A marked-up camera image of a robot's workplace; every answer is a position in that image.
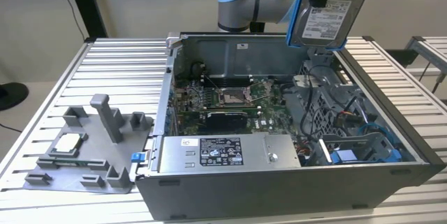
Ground hard disk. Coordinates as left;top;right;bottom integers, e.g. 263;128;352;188
286;0;382;52

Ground grey metal disk bay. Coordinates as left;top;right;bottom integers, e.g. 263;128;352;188
286;47;421;167

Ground metal slat side table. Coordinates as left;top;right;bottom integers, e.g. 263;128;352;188
405;35;447;78

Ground black RAM slot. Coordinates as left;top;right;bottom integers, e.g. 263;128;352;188
202;74;252;82
202;105;262;111

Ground thin metal locking lever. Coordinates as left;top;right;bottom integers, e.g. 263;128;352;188
203;73;222;91

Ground black round fan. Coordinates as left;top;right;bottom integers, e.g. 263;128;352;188
191;62;206;79

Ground CPU socket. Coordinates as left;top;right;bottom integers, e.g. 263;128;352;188
218;88;250;106

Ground green motherboard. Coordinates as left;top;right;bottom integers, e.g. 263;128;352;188
170;76;302;137

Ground black graphics card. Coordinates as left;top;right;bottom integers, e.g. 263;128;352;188
204;110;250;131

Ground blue carrier in bay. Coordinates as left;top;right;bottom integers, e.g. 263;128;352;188
330;150;359;162

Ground silver power supply unit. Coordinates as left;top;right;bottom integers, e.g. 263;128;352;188
156;133;302;174

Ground open grey PC case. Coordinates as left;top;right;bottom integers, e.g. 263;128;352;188
134;31;447;221

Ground grey parts rack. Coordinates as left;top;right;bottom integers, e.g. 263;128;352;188
23;93;156;195

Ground silver CPU chip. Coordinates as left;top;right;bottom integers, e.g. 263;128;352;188
51;132;88;154

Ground green RAM stick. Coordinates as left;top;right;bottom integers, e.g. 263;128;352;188
38;159;106;166

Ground black round stand foot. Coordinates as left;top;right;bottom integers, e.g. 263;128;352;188
0;82;30;111

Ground black bracket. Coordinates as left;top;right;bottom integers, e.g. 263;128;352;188
384;48;419;68

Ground black wire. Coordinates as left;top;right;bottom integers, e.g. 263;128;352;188
299;64;354;142

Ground black connector coloured wires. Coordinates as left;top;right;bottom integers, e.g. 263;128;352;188
335;111;362;128

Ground blue wire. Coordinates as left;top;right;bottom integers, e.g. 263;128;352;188
359;121;399;153

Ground black upright post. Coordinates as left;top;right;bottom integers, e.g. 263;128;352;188
64;0;110;39

